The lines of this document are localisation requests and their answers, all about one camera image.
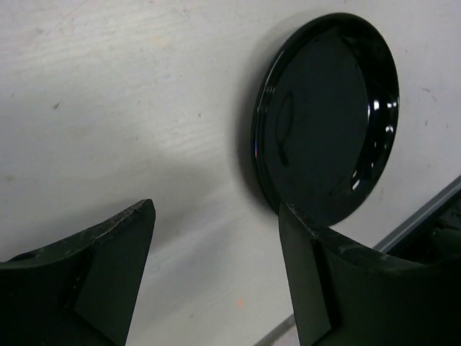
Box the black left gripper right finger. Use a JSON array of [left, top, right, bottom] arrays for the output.
[[278, 205, 460, 345]]

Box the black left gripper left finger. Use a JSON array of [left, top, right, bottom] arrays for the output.
[[1, 199, 156, 345]]

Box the black round plate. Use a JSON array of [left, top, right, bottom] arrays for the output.
[[251, 13, 399, 226]]

